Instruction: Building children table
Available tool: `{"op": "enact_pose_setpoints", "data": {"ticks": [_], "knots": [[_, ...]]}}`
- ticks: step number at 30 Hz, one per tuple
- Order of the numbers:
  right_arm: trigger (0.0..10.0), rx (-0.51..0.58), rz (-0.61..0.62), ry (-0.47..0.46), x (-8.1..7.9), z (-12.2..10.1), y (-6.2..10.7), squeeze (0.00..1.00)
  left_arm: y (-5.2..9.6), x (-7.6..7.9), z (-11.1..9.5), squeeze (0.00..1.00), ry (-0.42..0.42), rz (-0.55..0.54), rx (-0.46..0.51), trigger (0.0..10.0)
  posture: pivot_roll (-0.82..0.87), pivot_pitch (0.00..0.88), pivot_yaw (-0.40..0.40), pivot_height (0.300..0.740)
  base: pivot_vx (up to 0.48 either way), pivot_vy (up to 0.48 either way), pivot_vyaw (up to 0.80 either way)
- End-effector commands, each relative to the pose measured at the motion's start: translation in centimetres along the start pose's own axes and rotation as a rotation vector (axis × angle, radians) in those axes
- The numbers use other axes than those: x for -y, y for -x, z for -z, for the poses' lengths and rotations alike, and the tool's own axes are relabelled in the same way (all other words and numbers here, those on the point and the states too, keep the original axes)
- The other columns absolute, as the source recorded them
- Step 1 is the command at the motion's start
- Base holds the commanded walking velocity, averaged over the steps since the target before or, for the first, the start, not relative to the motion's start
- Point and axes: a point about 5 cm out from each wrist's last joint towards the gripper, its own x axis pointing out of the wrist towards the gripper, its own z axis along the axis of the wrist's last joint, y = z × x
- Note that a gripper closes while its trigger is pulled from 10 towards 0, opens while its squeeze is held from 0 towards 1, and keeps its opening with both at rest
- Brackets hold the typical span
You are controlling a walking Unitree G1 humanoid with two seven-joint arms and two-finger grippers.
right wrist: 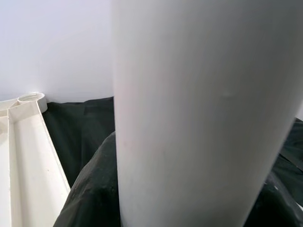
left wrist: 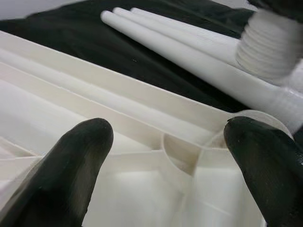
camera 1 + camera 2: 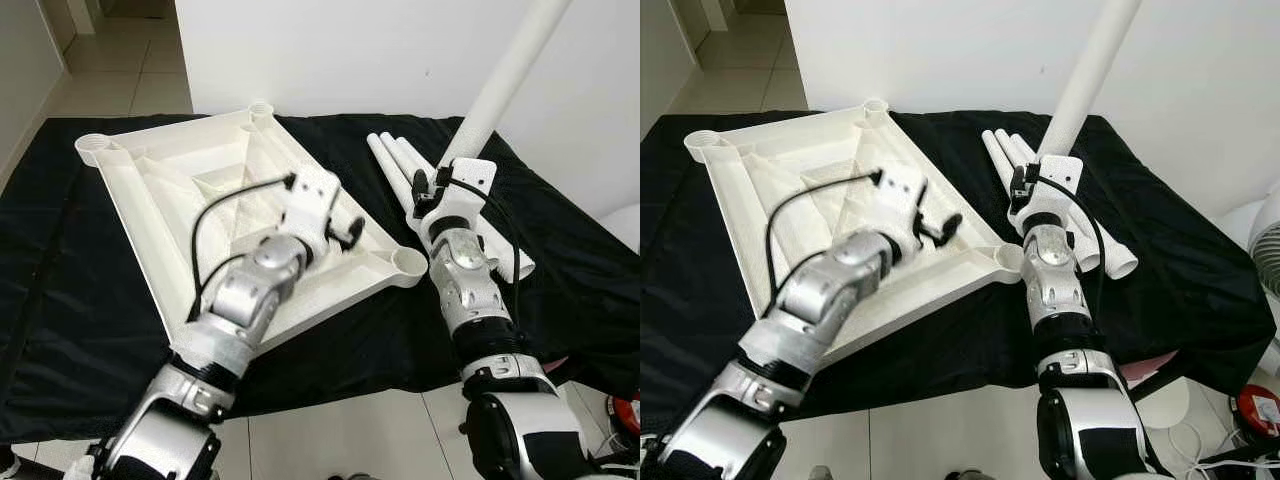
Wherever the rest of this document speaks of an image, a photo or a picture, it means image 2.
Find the white tapered table leg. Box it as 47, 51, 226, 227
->
130, 6, 248, 47
100, 9, 303, 134
235, 9, 303, 87
112, 6, 241, 66

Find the black table cloth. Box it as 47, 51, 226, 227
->
0, 0, 303, 114

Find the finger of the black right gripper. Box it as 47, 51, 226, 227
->
247, 0, 303, 24

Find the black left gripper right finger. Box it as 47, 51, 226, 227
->
223, 117, 303, 227

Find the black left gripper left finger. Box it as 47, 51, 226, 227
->
0, 118, 114, 227

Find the white plastic ribbed table top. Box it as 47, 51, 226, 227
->
0, 29, 296, 227

